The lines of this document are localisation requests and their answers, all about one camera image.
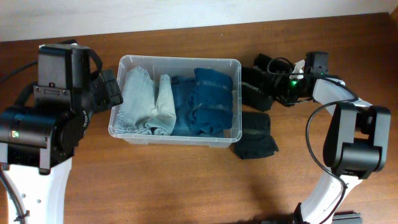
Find black garment bundle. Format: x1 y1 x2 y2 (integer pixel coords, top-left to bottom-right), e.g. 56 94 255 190
234 111 279 159
254 54 294 78

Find black garment bundle taped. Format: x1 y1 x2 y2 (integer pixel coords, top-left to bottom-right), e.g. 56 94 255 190
241 67 274 112

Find light blue jeans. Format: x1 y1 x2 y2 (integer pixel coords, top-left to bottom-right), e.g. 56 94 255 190
114 67 177 136

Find blue taped garment bundle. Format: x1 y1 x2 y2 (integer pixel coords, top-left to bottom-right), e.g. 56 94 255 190
188 68 233 136

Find dark blue jeans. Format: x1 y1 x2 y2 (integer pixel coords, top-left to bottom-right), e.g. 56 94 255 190
171 76 224 138

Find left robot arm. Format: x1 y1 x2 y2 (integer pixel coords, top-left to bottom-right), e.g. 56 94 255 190
1 44 123 223

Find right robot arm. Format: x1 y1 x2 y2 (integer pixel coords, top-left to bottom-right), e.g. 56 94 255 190
266 52 391 223

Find clear plastic storage container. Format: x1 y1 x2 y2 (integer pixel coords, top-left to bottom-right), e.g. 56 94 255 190
108 55 242 148

